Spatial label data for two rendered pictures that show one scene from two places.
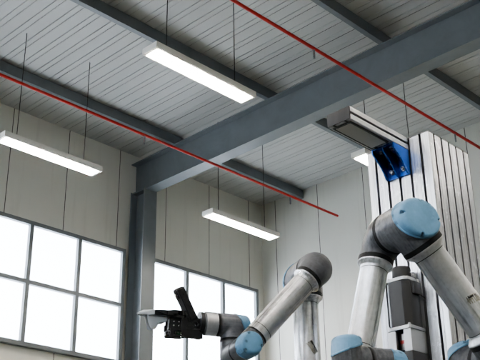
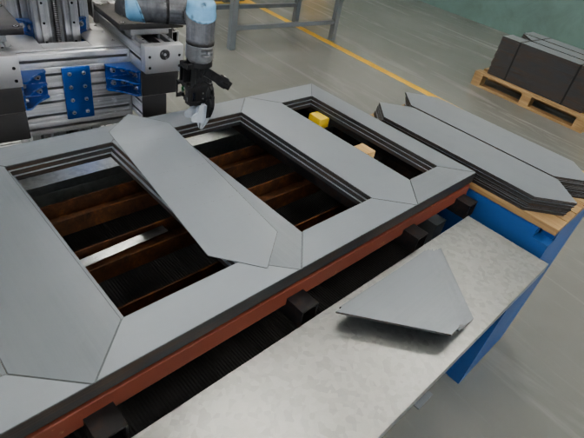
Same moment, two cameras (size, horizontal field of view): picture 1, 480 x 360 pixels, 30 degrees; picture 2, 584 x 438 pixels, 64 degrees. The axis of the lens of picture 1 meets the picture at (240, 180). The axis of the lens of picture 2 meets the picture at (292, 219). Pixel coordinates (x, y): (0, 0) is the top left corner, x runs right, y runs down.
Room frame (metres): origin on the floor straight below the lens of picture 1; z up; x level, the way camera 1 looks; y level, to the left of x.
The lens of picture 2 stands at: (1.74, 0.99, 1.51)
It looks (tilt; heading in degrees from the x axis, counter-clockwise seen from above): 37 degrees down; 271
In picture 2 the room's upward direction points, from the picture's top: 11 degrees clockwise
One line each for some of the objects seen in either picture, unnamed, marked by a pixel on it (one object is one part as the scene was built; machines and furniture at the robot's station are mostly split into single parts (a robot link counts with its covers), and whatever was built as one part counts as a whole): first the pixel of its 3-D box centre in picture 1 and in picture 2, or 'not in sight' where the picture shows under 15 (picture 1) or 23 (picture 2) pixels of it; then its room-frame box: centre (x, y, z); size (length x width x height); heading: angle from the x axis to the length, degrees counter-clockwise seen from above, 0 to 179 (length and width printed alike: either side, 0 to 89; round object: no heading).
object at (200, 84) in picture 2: not in sight; (195, 81); (2.10, -0.24, 1.00); 0.09 x 0.08 x 0.12; 51
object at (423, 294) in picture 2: not in sight; (426, 299); (1.41, 0.19, 0.77); 0.45 x 0.20 x 0.04; 51
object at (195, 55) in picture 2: not in sight; (200, 52); (2.10, -0.24, 1.08); 0.08 x 0.08 x 0.05
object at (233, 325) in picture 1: (231, 326); not in sight; (2.80, 0.03, 1.43); 0.11 x 0.08 x 0.09; 110
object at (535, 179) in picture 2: not in sight; (474, 146); (1.17, -0.60, 0.82); 0.80 x 0.40 x 0.06; 141
